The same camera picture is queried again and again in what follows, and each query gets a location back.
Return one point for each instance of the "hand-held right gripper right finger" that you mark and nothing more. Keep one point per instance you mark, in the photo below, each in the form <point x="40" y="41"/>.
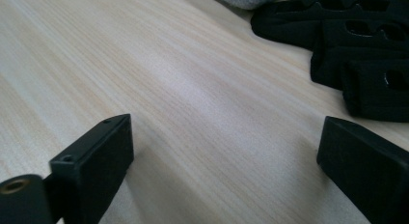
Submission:
<point x="363" y="169"/>

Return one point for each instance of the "black fingerless glove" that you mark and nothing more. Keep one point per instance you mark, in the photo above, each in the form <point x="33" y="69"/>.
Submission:
<point x="337" y="34"/>

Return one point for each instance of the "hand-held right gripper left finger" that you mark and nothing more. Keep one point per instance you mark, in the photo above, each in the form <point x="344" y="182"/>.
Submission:
<point x="96" y="159"/>

